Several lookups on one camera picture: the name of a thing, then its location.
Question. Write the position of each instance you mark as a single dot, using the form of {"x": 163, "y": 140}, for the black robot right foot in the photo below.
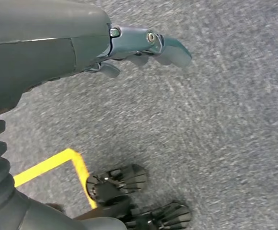
{"x": 162, "y": 217}

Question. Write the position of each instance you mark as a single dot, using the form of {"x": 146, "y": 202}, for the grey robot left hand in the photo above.
{"x": 33, "y": 47}

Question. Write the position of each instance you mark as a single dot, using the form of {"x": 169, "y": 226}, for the yellow floor tape square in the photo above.
{"x": 45, "y": 165}

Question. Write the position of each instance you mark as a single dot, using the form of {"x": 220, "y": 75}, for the black robot left foot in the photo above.
{"x": 115, "y": 185}

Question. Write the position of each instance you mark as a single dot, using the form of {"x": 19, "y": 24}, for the black robot foot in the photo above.
{"x": 162, "y": 217}
{"x": 115, "y": 185}

